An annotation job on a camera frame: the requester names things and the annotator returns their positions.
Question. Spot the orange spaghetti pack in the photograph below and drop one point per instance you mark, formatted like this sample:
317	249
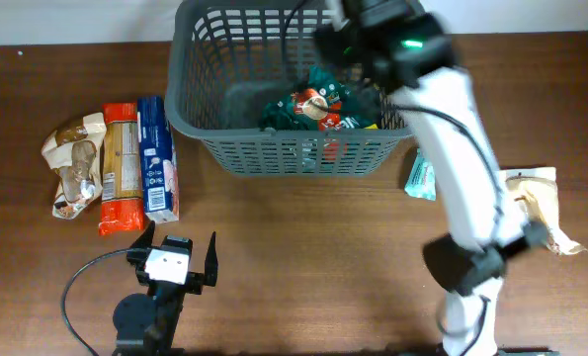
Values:
122	198

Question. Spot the brown and cream snack bag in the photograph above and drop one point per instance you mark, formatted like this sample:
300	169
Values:
72	152

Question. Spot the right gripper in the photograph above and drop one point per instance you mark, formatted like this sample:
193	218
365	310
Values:
339	45

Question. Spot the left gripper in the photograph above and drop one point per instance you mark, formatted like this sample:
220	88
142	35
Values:
197	280

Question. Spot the blue tissue box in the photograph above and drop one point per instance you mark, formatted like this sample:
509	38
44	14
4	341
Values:
158	161

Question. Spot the grey plastic basket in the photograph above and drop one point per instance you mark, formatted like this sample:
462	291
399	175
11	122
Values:
230	59

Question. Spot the green Nescafe bag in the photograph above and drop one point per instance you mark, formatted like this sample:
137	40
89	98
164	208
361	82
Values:
321	103

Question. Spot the beige paper bag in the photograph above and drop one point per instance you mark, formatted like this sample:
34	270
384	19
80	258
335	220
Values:
536	192

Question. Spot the light teal tissue pack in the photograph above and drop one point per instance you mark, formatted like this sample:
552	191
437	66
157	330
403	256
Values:
421	182

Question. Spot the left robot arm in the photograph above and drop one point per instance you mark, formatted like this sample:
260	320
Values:
146	323

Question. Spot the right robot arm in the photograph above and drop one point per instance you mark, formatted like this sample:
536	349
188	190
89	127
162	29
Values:
407	53

